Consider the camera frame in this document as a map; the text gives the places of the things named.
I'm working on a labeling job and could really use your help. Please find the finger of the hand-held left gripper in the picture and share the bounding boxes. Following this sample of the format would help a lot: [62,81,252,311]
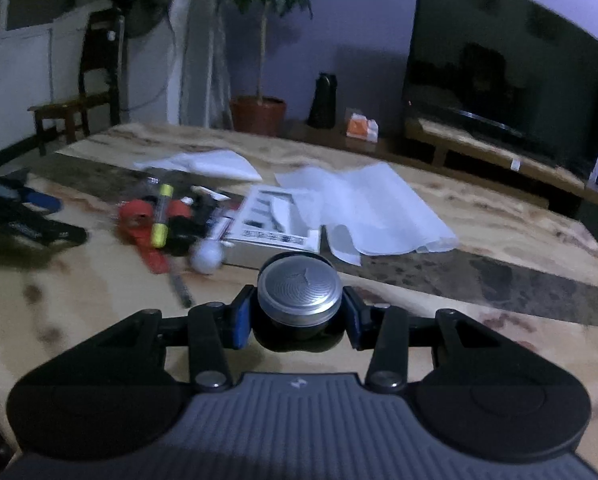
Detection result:
[4,220,88,249]
[4,180,62,217]

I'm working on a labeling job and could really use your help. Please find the black flat television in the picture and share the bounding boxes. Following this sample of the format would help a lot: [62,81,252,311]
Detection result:
[401,0,598,181]

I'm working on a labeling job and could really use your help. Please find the red black marker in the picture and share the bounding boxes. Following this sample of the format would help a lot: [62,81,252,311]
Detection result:
[169,199,195,256]

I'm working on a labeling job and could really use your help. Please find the black standing fan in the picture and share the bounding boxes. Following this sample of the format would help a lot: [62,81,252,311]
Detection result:
[101,0,182,126]

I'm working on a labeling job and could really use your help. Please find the white cloth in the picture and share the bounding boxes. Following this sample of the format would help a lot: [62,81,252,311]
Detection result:
[133,149,264,182]

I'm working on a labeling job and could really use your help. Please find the low wooden media cabinet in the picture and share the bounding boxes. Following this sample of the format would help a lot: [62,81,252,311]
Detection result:
[284,120,410,151]

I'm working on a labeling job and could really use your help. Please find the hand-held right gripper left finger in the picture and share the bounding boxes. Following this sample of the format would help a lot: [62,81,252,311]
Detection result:
[64,285,254,393]

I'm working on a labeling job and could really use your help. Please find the dark wooden chair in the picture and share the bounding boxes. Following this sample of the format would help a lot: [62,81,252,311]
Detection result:
[28,9,124,157]

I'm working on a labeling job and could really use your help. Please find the wooden television riser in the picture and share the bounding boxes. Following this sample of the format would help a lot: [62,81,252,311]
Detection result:
[406,117,598,211]

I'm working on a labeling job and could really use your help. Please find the grey curtain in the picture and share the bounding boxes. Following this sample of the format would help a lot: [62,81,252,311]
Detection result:
[166,0,235,128]

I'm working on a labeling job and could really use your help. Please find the glasses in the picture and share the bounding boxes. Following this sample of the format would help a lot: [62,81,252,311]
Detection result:
[141,169,190,196]

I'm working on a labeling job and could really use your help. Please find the yellow highlighter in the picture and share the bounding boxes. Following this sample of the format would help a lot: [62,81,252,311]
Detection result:
[150,183,175,249]

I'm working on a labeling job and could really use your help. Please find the white window box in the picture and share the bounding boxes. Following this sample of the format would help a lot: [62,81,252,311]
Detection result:
[224,185,325,267]

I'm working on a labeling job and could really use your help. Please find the potted green tree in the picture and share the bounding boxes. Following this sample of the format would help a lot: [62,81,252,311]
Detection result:
[199,0,340,136]

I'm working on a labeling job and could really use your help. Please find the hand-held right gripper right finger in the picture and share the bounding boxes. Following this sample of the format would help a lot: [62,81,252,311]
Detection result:
[340,286,535,393]

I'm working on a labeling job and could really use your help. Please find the orange tissue pack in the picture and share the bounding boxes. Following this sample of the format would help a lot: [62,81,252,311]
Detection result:
[345,108,380,142]

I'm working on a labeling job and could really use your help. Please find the translucent white plastic sheet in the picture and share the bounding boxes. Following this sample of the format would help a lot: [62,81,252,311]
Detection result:
[274,162,460,267]

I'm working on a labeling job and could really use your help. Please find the small tan ointment tube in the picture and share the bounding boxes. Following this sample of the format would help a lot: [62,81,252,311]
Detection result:
[191,186,230,201]

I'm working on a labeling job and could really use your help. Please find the black cone speaker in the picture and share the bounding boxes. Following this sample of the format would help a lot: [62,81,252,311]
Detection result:
[306,72,339,130]

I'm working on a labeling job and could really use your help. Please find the red plastic tool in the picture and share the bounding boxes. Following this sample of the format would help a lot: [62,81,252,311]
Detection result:
[118,199,170,275]

